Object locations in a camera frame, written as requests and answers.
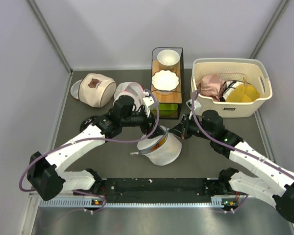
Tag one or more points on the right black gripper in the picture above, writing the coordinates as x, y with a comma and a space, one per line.
177, 129

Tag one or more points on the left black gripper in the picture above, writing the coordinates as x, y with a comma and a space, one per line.
147, 129

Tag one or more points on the yellow orange bra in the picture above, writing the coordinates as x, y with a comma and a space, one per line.
159, 144

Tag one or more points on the white mesh laundry bag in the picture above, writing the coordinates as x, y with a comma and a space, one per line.
165, 154

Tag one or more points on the black wire wooden rack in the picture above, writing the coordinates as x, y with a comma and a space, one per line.
176, 96

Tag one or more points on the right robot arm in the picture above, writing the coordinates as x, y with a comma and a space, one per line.
271, 183

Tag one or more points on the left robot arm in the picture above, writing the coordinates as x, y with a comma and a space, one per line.
47, 172

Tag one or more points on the pink-trimmed mesh laundry bag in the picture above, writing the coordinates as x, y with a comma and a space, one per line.
132, 89

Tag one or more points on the cream plastic laundry basket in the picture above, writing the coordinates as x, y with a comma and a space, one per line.
239, 69

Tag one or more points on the white scalloped plate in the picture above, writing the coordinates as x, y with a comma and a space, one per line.
165, 81

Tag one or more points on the pink garment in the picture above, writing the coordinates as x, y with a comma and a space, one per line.
212, 86

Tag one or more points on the black white striped garment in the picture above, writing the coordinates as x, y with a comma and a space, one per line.
229, 87

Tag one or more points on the white round bowl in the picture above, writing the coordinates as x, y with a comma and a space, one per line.
168, 58

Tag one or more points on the yellow garment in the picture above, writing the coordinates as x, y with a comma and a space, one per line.
243, 94

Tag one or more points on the beige bear cap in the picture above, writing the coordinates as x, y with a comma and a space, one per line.
94, 90

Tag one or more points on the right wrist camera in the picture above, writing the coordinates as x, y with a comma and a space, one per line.
194, 107

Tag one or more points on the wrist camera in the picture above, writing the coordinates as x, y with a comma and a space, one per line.
150, 104
194, 107

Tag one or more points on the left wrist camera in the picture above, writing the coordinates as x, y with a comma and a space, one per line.
150, 104

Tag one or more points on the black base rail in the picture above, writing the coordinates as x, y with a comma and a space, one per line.
202, 186

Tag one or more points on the slotted cable duct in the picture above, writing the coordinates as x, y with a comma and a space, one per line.
88, 202

